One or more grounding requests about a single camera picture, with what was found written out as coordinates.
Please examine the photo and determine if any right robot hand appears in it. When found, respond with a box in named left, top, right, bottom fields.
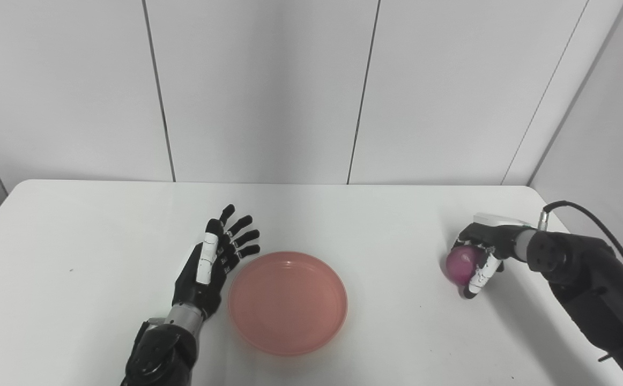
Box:
left=451, top=212, right=535, bottom=300

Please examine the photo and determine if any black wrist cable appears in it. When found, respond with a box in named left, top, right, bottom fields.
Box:
left=537, top=201, right=623, bottom=284

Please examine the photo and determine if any purple red onion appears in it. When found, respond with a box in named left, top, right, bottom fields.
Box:
left=446, top=246, right=481, bottom=285

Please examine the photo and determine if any pink plate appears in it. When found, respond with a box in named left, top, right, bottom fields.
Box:
left=228, top=251, right=348, bottom=356

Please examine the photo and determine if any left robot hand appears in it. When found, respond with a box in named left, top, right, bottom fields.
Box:
left=172, top=204, right=261, bottom=321

